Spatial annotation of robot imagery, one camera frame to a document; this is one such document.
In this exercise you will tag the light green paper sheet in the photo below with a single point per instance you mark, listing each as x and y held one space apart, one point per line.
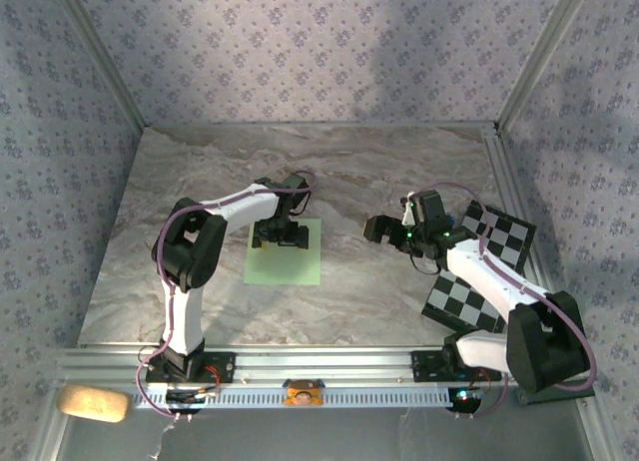
284 266

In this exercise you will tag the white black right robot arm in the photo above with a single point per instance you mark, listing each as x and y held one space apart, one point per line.
469 269

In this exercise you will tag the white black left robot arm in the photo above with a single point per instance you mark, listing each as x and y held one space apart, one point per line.
187 326

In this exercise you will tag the black white checkerboard panel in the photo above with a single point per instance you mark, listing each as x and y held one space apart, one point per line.
509 236

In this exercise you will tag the orange cartoon figure toy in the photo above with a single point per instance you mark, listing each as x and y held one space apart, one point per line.
303 396

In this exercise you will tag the beige sponge block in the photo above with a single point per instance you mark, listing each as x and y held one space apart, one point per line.
92 403

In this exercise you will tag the aluminium side rail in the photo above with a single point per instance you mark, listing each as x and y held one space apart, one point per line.
504 181

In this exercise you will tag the long aluminium mounting rail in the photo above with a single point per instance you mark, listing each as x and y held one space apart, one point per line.
324 363

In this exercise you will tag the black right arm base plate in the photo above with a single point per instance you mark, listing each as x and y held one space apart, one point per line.
424 366

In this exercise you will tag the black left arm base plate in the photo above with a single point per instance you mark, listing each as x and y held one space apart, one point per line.
219 368

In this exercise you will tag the slanted aluminium frame post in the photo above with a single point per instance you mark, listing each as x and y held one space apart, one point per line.
100 57
544 57

